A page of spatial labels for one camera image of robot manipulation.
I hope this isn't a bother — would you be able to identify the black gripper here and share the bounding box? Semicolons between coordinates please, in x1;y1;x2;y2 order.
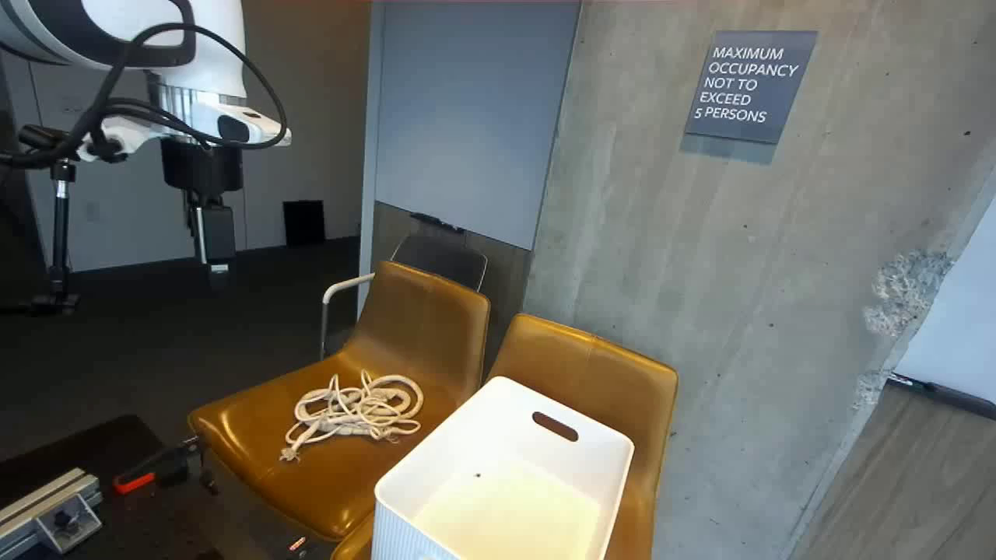
158;137;250;278

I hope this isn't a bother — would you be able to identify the thick white braided cord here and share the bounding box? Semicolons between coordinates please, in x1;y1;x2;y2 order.
276;376;361;468
294;371;427;446

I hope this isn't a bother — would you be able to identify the white plastic storage bin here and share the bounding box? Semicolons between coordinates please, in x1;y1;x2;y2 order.
371;373;639;560

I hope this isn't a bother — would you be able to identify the small black floor box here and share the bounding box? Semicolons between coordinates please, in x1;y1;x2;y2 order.
280;197;331;249

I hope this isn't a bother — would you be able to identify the gold leather chair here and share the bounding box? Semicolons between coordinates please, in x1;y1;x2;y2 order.
331;310;681;560
185;258;496;545

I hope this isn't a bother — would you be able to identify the black whiteboard ledge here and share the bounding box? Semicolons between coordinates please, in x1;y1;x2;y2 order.
408;209;474;233

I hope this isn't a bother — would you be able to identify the black camera tripod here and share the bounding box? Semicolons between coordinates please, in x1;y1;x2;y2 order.
14;122;87;320

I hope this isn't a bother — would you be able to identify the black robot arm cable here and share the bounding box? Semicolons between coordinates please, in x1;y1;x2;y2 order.
0;19;297;175

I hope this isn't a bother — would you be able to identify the red handled black clamp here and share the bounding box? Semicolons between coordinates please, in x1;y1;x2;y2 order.
108;431;204;501

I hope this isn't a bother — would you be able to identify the white wall whiteboard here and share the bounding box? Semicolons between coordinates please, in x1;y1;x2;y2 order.
371;0;581;253

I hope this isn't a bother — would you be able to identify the grey occupancy wall sign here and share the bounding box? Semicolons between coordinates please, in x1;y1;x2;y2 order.
679;29;821;167

